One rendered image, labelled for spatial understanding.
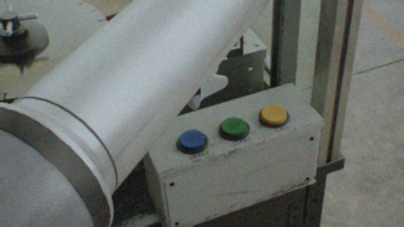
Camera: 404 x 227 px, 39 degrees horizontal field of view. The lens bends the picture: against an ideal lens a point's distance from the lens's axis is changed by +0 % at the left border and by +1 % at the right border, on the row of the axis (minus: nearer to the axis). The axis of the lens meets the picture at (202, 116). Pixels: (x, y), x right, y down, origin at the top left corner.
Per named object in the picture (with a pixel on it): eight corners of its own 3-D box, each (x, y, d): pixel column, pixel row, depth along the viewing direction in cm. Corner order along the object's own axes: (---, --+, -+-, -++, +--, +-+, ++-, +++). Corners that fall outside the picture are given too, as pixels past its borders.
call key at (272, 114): (279, 111, 93) (279, 102, 92) (290, 126, 91) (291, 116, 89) (257, 118, 92) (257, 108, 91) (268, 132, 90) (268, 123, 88)
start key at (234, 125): (240, 122, 92) (240, 113, 90) (251, 139, 89) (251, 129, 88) (217, 130, 91) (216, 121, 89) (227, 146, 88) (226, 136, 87)
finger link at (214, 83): (231, 112, 82) (230, 60, 76) (193, 122, 80) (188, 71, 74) (223, 99, 84) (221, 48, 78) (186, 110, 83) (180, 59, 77)
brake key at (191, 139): (199, 135, 90) (199, 126, 89) (209, 151, 87) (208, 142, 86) (176, 142, 89) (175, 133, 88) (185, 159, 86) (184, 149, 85)
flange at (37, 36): (18, 66, 96) (14, 53, 94) (-29, 49, 100) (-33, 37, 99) (60, 32, 103) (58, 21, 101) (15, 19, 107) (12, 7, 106)
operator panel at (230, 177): (288, 143, 107) (291, 81, 97) (316, 183, 100) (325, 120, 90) (147, 189, 101) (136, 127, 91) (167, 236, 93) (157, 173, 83)
